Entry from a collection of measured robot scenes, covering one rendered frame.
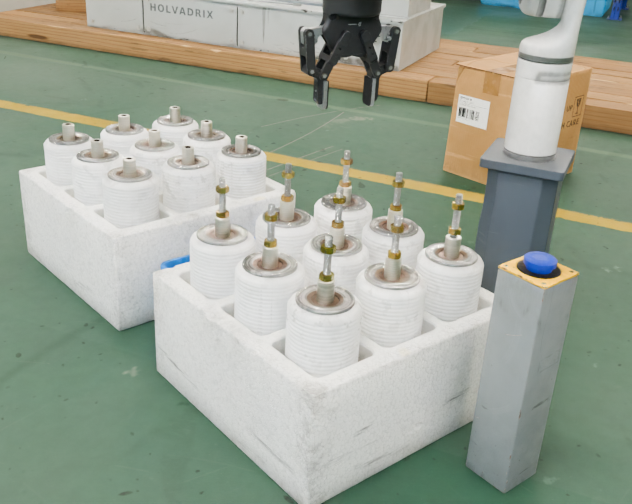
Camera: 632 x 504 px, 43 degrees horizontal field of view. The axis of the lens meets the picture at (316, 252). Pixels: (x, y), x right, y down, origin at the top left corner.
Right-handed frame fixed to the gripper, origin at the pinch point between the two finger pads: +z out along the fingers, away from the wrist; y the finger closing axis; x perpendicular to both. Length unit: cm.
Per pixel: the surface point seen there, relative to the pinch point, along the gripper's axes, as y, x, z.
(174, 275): 21.0, -11.4, 29.0
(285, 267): 9.8, 4.8, 21.7
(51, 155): 32, -57, 24
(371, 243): -6.8, -1.6, 23.4
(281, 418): 15.3, 18.3, 35.8
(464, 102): -76, -80, 27
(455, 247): -14.2, 9.4, 20.1
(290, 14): -75, -199, 23
